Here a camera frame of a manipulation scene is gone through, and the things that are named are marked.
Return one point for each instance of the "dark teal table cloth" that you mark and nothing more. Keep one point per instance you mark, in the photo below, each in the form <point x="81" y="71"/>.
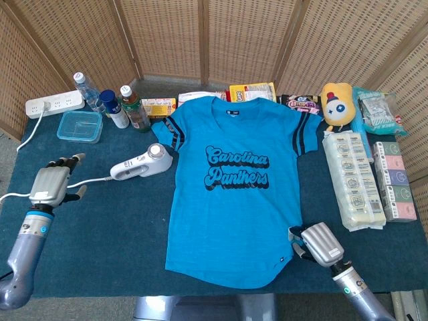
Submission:
<point x="100" y="240"/>

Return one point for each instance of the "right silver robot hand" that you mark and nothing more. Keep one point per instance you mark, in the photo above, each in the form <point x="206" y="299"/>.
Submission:
<point x="322" y="244"/>

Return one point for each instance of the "yellow green sponge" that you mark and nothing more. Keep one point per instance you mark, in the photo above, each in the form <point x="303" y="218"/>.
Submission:
<point x="107" y="114"/>

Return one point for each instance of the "green label tea bottle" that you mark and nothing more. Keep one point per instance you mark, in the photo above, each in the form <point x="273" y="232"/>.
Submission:
<point x="135" y="113"/>

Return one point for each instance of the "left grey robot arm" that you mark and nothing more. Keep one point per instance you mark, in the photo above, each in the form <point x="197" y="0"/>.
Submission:
<point x="23" y="261"/>

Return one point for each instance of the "blue Carolina Panthers t-shirt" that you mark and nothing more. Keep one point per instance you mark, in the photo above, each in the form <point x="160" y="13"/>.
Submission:
<point x="234" y="217"/>

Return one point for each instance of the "white handheld garment steamer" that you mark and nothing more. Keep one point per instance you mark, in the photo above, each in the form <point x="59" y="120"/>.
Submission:
<point x="157" y="164"/>

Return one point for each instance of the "white bottle blue cap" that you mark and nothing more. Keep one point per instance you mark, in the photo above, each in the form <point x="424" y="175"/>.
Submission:
<point x="117" y="113"/>

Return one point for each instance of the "white flat packet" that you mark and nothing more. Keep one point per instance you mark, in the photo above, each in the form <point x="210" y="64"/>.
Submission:
<point x="194" y="97"/>

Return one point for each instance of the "teal tissue bag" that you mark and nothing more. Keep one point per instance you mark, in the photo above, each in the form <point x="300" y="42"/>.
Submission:
<point x="378" y="113"/>

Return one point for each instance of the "wicker folding screen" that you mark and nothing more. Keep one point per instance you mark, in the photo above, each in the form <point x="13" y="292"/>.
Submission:
<point x="167" y="33"/>

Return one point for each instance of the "red snack packet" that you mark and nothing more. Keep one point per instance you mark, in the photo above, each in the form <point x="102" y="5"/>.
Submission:
<point x="224" y="95"/>

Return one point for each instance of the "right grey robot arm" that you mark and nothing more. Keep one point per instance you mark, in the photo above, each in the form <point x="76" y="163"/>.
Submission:
<point x="361" y="297"/>

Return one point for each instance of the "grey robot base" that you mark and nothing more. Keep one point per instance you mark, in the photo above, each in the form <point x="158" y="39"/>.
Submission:
<point x="200" y="309"/>

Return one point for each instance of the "light blue plastic package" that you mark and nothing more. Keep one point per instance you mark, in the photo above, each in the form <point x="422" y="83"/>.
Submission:
<point x="359" y="128"/>

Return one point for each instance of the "clear water bottle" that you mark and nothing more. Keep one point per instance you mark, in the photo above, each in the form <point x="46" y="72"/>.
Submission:
<point x="88" y="93"/>

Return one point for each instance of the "pastel tissue box pack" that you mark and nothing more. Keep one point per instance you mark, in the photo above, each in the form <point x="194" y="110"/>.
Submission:
<point x="394" y="182"/>

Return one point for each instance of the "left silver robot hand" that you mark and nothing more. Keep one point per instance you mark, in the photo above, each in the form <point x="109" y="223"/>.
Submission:
<point x="48" y="185"/>

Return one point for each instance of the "long white tissue pack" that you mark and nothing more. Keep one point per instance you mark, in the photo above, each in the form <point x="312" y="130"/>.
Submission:
<point x="354" y="180"/>

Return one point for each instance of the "yellow snack box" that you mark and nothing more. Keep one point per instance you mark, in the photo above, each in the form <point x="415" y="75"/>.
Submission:
<point x="157" y="107"/>

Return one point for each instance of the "clear container blue lid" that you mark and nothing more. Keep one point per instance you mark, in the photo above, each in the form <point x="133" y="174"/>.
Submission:
<point x="78" y="127"/>

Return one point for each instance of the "dark snack packet pink print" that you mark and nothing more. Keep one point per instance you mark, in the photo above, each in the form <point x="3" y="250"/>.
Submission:
<point x="301" y="102"/>

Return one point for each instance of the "yellow snack bag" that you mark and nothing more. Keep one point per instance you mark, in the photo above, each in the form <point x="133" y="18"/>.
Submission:
<point x="254" y="91"/>

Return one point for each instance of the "yellow plush toy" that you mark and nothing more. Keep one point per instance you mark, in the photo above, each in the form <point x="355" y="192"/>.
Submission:
<point x="337" y="103"/>

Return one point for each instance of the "white power strip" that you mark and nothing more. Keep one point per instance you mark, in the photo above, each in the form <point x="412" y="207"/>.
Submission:
<point x="63" y="100"/>

